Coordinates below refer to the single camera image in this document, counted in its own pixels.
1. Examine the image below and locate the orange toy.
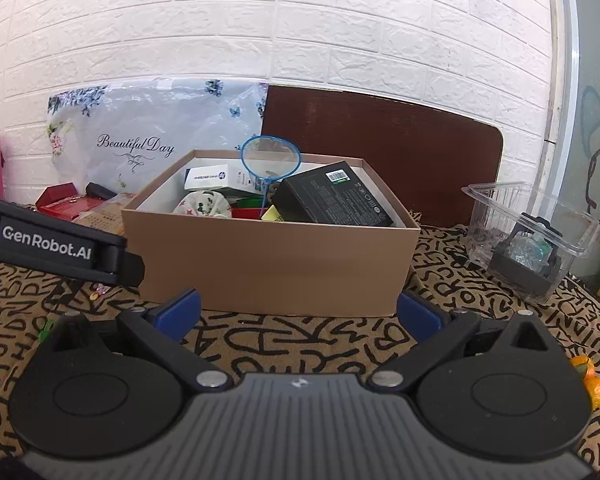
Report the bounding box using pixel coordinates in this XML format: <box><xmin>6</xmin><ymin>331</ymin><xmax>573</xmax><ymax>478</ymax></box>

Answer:
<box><xmin>569</xmin><ymin>355</ymin><xmax>600</xmax><ymax>409</ymax></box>

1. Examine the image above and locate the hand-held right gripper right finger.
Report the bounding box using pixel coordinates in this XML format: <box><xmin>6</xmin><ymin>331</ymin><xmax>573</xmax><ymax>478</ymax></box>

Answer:
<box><xmin>369</xmin><ymin>290</ymin><xmax>557</xmax><ymax>392</ymax></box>

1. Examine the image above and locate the small blue hoop net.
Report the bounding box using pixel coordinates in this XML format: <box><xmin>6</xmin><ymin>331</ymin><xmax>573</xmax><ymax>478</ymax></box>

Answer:
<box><xmin>240</xmin><ymin>135</ymin><xmax>301</xmax><ymax>222</ymax></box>

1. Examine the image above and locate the floral plastic bag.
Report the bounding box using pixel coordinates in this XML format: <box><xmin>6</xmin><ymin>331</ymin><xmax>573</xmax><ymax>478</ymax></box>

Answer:
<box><xmin>47</xmin><ymin>77</ymin><xmax>271</xmax><ymax>197</ymax></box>

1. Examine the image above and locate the brown cardboard box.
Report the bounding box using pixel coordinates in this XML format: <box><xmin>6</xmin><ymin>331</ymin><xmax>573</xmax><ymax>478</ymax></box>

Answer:
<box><xmin>121</xmin><ymin>149</ymin><xmax>422</xmax><ymax>319</ymax></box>

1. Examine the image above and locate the white window frame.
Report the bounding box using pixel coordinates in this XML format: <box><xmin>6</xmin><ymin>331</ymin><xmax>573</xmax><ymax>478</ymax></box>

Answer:
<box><xmin>544</xmin><ymin>0</ymin><xmax>582</xmax><ymax>211</ymax></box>

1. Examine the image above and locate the clear plastic container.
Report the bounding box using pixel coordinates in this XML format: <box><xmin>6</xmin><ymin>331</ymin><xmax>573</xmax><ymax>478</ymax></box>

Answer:
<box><xmin>461</xmin><ymin>180</ymin><xmax>600</xmax><ymax>306</ymax></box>

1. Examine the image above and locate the tan patterned box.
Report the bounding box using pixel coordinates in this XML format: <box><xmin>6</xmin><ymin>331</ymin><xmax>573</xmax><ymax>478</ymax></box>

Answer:
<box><xmin>72</xmin><ymin>192</ymin><xmax>132</xmax><ymax>237</ymax></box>

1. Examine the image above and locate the red box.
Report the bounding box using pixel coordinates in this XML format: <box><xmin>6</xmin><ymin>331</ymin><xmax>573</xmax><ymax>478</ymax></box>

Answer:
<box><xmin>35</xmin><ymin>183</ymin><xmax>110</xmax><ymax>222</ymax></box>

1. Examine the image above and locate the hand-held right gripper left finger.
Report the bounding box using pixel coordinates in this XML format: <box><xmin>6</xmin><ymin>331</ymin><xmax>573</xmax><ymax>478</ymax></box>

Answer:
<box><xmin>44</xmin><ymin>288</ymin><xmax>233</xmax><ymax>392</ymax></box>

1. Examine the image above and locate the white patterned cloth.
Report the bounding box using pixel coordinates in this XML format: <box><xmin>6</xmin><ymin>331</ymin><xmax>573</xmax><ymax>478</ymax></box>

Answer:
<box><xmin>172</xmin><ymin>189</ymin><xmax>234</xmax><ymax>219</ymax></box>

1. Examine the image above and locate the dark brown wooden board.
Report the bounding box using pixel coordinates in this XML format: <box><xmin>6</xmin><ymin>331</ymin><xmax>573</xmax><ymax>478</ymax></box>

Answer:
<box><xmin>260</xmin><ymin>85</ymin><xmax>505</xmax><ymax>228</ymax></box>

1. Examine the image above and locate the black product box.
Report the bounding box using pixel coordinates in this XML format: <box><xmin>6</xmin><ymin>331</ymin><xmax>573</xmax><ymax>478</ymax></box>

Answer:
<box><xmin>270</xmin><ymin>161</ymin><xmax>396</xmax><ymax>229</ymax></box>

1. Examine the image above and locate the white medicine box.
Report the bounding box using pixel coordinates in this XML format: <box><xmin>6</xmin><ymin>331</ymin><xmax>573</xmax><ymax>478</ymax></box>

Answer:
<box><xmin>184</xmin><ymin>165</ymin><xmax>264</xmax><ymax>197</ymax></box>

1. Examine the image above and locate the letter-printed tablecloth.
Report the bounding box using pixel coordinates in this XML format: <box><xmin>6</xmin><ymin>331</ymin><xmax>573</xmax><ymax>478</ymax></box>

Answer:
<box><xmin>0</xmin><ymin>200</ymin><xmax>600</xmax><ymax>480</ymax></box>

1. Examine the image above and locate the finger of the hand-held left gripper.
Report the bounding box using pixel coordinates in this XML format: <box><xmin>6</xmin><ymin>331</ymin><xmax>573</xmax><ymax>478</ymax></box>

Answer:
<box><xmin>114</xmin><ymin>249</ymin><xmax>147</xmax><ymax>289</ymax></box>

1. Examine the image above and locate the red container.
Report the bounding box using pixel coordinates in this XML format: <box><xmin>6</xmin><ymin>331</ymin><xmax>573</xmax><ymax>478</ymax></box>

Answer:
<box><xmin>230</xmin><ymin>198</ymin><xmax>267</xmax><ymax>221</ymax></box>

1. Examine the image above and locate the black holder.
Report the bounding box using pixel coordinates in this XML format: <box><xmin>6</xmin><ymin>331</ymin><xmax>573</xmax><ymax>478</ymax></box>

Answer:
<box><xmin>487</xmin><ymin>212</ymin><xmax>566</xmax><ymax>300</ymax></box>

